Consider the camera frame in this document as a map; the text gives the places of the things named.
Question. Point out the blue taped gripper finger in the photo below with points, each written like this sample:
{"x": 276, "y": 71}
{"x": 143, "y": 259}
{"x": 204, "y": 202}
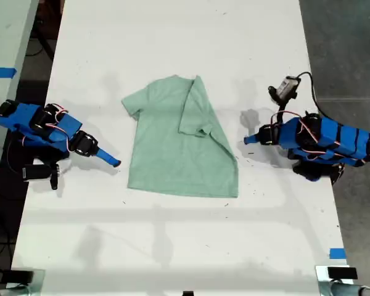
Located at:
{"x": 106, "y": 153}
{"x": 253, "y": 138}
{"x": 253, "y": 142}
{"x": 106, "y": 161}

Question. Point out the pale green T-shirt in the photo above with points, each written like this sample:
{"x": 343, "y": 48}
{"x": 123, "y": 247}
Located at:
{"x": 172, "y": 160}

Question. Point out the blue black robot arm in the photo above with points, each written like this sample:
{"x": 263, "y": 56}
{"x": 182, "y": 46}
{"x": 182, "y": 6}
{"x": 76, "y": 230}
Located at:
{"x": 333, "y": 140}
{"x": 24, "y": 118}

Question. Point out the long blue tape strip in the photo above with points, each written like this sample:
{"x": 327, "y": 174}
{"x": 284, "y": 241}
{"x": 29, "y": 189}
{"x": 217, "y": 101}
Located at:
{"x": 1, "y": 72}

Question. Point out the short blue tape strip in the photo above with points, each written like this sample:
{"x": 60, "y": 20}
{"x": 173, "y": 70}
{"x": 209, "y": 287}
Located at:
{"x": 337, "y": 253}

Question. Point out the small black box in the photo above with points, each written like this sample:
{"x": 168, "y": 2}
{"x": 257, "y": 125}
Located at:
{"x": 188, "y": 293}
{"x": 342, "y": 273}
{"x": 18, "y": 276}

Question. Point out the curved black camera stalk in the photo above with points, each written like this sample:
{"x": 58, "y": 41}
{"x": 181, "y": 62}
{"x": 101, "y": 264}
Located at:
{"x": 282, "y": 109}

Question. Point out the short black camera stalk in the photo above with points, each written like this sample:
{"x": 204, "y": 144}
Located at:
{"x": 54, "y": 179}

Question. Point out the black camera box white label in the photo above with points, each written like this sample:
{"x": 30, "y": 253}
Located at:
{"x": 286, "y": 87}

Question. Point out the silver metal bracket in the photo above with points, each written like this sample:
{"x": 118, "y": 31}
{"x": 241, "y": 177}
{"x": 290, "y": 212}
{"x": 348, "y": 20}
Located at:
{"x": 38, "y": 282}
{"x": 322, "y": 277}

